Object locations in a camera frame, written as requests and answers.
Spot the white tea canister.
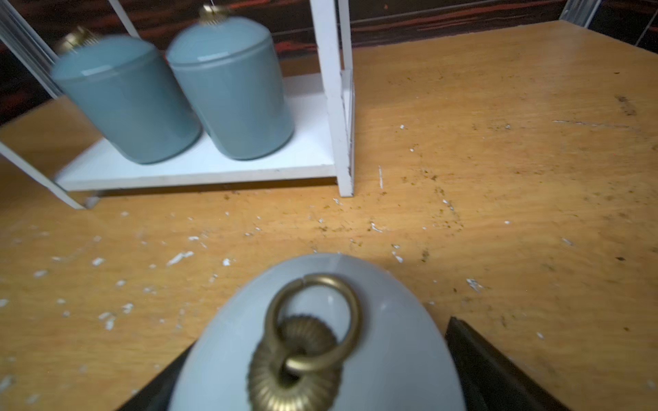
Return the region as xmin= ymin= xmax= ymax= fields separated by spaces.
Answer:
xmin=169 ymin=253 xmax=465 ymax=410

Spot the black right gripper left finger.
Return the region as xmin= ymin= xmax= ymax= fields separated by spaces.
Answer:
xmin=118 ymin=344 xmax=194 ymax=411

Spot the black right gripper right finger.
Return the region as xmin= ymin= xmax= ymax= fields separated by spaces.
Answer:
xmin=445 ymin=317 xmax=568 ymax=411

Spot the white two-tier metal shelf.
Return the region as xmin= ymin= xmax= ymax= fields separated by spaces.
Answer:
xmin=1 ymin=1 xmax=354 ymax=206

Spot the aluminium right corner post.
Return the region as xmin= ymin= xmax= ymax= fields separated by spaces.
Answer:
xmin=560 ymin=0 xmax=601 ymax=28

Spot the teal tea canister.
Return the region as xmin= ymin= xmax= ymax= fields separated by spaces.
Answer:
xmin=166 ymin=3 xmax=295 ymax=160
xmin=51 ymin=27 xmax=202 ymax=164

